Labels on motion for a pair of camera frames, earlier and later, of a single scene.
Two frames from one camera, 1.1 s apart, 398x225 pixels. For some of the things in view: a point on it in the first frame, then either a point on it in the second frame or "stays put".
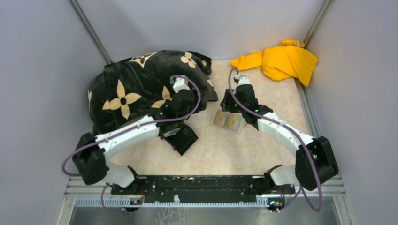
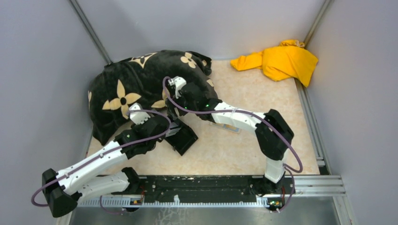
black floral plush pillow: (130, 89) stays put
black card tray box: (181, 140) stays put
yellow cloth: (290, 60) stays put
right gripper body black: (228, 106) -> (182, 101)
